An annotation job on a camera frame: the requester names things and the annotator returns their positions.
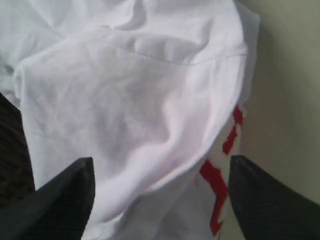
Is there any dark red wicker basket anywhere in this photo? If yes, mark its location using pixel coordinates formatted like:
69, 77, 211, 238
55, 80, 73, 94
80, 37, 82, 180
0, 95, 35, 209

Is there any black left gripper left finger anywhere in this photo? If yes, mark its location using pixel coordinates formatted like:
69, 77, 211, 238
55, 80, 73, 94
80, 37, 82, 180
0, 157, 96, 240

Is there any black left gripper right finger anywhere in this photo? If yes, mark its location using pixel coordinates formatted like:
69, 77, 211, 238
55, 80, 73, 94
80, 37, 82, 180
228, 155, 320, 240

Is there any white t-shirt red lettering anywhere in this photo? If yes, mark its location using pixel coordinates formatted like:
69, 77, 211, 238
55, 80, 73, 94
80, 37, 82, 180
0, 0, 260, 240

